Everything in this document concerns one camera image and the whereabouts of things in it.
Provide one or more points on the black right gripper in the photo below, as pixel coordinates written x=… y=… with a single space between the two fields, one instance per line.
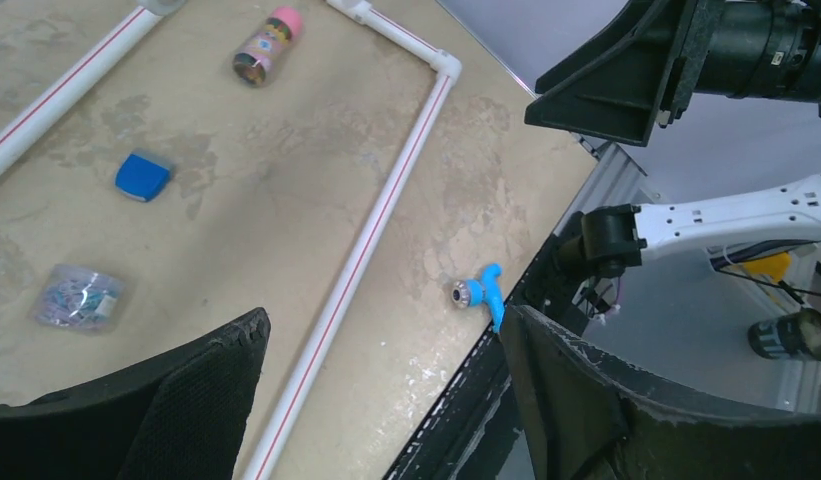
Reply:
x=642 y=68

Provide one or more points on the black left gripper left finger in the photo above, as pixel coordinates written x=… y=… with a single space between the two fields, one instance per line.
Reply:
x=181 y=414

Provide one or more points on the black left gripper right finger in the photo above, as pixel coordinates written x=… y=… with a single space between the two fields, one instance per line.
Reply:
x=675 y=432

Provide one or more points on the blue water faucet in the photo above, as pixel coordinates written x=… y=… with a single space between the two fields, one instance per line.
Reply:
x=484 y=290

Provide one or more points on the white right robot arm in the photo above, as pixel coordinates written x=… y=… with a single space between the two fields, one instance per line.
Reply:
x=788 y=213

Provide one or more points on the clear box of clips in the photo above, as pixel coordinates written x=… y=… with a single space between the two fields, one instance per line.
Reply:
x=78 y=298

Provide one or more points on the blue rectangular box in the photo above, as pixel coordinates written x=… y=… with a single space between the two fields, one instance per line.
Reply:
x=143 y=176

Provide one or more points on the pink capped candy bottle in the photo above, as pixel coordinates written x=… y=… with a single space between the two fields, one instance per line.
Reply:
x=253 y=61

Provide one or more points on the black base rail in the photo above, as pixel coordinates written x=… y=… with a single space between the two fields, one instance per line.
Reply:
x=498 y=391

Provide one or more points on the white PVC pipe frame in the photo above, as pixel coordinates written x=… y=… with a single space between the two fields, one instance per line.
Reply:
x=269 y=204

